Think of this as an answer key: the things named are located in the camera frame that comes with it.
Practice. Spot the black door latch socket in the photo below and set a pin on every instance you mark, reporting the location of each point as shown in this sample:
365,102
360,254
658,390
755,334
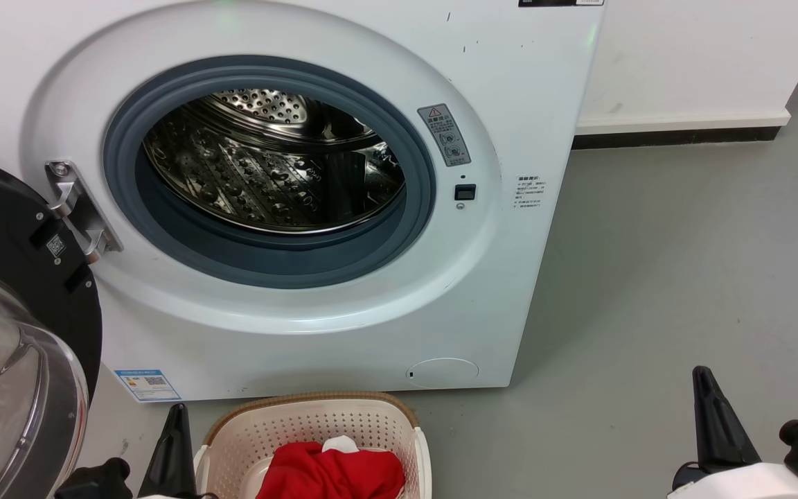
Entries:
465,192

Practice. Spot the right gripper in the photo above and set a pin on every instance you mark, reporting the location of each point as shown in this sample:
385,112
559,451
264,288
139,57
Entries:
752,482

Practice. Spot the silver metal door hinge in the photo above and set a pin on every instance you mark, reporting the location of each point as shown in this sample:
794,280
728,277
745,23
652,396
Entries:
77,208

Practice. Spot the white front-load washing machine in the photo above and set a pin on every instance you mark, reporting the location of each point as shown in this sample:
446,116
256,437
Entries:
496,291

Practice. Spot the cream perforated laundry basket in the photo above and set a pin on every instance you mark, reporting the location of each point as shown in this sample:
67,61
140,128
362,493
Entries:
302,423

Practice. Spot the grey warning sticker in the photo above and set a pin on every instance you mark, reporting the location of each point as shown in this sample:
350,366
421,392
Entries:
444,135

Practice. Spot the round white filter cover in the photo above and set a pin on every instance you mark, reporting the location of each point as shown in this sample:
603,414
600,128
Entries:
442,373

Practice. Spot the stainless steel washing machine drum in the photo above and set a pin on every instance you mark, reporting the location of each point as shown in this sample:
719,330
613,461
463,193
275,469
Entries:
233,180

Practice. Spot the black baseboard strip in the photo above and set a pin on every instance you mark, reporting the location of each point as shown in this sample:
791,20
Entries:
676,137

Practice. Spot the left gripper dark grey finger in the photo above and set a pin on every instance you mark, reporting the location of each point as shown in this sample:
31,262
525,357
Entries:
174,457

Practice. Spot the small QR code sticker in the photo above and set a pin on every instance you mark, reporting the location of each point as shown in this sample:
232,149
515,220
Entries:
56,245

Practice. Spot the black control panel strip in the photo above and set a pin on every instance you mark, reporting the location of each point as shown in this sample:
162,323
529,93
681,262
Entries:
562,3

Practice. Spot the white text sticker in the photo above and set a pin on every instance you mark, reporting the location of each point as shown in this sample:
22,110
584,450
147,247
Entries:
530,193

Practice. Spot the black washer door with glass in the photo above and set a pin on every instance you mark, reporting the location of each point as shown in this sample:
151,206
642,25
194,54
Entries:
4,215

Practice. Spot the grey rubber door gasket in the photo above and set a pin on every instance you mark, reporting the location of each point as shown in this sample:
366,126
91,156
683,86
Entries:
267,267

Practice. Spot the blue energy label sticker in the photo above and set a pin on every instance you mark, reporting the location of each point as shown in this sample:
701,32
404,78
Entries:
148,385

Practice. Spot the red and white garment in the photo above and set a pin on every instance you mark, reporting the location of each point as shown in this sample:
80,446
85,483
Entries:
330,475

